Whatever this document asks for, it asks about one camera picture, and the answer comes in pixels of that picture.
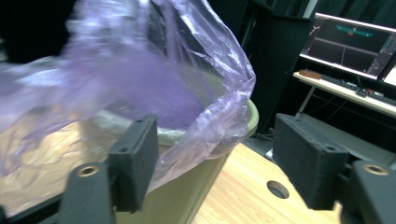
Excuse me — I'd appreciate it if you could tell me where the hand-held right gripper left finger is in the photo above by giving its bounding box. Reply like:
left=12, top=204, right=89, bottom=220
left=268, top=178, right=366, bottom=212
left=106, top=114, right=160, bottom=215

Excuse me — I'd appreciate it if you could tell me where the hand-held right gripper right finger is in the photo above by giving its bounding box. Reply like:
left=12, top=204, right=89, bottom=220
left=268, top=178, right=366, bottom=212
left=273, top=113, right=351, bottom=211

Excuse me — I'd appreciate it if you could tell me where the light green bin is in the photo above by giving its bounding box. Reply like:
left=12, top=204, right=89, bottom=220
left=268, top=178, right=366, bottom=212
left=78, top=98, right=260, bottom=224

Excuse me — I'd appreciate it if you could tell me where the purple plastic bag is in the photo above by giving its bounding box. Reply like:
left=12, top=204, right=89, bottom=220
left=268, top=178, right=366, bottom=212
left=0, top=0, right=257, bottom=217

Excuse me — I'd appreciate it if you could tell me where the white desk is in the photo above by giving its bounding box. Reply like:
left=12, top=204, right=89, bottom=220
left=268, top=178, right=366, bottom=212
left=292, top=71, right=396, bottom=119

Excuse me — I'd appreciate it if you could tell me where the brown block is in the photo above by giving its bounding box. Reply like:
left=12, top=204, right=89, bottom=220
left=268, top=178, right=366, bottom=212
left=298, top=68, right=322, bottom=80

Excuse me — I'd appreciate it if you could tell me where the black keyboard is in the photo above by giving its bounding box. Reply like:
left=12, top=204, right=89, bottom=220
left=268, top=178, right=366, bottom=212
left=320, top=74, right=396, bottom=107

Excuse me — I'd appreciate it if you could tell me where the black cabinet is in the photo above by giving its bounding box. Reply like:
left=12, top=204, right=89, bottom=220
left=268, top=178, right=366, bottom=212
left=239, top=0, right=313, bottom=133

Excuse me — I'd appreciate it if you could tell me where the computer monitor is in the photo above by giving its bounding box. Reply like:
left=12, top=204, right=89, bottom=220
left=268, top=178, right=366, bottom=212
left=300, top=12, right=396, bottom=82

